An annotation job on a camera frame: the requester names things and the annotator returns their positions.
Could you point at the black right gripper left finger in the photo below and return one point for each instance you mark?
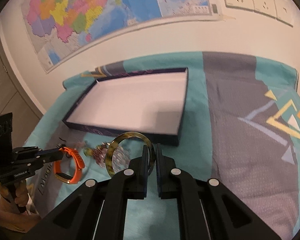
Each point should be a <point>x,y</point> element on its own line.
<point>96,210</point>

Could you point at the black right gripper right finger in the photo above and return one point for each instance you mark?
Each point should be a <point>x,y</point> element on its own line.
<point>207,209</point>

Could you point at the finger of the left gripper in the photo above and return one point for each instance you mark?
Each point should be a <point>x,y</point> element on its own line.
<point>41,159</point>
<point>50,152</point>

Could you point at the orange smart watch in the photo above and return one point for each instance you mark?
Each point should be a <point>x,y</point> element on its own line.
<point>79,166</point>

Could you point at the tortoiseshell bangle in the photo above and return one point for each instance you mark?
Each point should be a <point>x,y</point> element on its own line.
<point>115,143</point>

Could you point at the person's left hand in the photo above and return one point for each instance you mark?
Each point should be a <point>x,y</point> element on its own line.
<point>21,199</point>

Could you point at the teal grey patterned bedsheet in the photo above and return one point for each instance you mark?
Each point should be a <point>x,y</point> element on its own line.
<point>241,125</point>

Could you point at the navy tray box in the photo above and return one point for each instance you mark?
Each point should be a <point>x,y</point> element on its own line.
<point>150,102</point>

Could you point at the colourful wall map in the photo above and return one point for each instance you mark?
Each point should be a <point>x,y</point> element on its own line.
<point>59,28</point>

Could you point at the white wall switch right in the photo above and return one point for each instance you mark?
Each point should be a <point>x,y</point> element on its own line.
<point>283,12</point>

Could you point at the white wall socket middle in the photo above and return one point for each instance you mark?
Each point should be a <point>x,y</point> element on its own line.
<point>265,7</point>

